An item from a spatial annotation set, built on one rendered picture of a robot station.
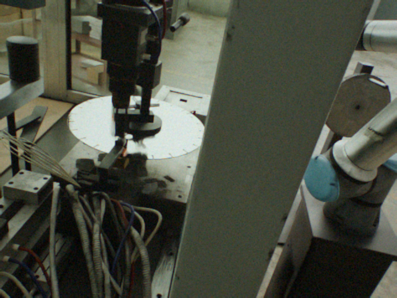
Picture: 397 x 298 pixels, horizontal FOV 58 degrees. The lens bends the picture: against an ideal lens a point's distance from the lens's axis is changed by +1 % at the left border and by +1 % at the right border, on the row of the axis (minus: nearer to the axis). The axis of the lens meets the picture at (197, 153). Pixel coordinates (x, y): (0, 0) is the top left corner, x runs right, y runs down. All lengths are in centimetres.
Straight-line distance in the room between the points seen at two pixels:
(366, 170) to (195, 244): 75
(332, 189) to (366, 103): 112
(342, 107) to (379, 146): 109
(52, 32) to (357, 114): 143
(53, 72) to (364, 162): 109
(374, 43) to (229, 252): 90
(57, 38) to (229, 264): 129
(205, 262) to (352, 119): 182
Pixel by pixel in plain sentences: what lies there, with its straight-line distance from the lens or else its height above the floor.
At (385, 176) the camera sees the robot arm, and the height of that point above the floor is 93.
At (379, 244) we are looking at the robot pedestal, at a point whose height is 75.
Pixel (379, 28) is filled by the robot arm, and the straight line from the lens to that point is 101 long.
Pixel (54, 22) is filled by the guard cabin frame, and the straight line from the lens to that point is 139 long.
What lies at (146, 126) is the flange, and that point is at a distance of 85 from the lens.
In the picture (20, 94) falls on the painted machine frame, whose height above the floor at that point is 103.
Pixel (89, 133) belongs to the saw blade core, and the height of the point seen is 95.
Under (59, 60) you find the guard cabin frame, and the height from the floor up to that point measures 90.
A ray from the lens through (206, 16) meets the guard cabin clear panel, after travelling 125.
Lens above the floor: 134
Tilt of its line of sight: 30 degrees down
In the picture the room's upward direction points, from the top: 12 degrees clockwise
